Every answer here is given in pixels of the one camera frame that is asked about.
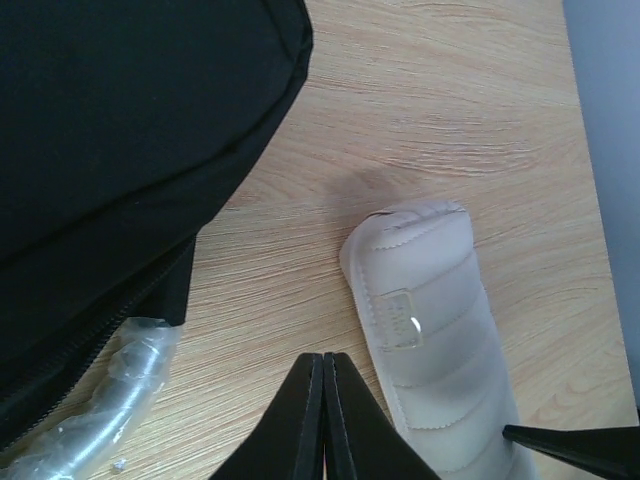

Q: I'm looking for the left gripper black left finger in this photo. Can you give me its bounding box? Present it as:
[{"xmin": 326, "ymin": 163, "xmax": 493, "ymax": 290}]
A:
[{"xmin": 211, "ymin": 353, "xmax": 324, "ymax": 480}]

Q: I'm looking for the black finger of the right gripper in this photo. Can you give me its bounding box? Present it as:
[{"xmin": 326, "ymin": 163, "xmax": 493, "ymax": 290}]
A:
[{"xmin": 502, "ymin": 425, "xmax": 639, "ymax": 480}]

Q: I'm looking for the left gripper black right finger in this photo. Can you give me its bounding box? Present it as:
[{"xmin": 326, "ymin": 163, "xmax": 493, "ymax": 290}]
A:
[{"xmin": 323, "ymin": 353, "xmax": 438, "ymax": 480}]

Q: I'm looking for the beige fabric pencil case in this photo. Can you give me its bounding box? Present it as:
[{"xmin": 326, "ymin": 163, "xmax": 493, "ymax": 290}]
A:
[{"xmin": 340, "ymin": 201, "xmax": 538, "ymax": 479}]

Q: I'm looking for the black student bag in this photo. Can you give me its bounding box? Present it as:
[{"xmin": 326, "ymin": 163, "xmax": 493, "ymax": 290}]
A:
[{"xmin": 1, "ymin": 1, "xmax": 313, "ymax": 479}]

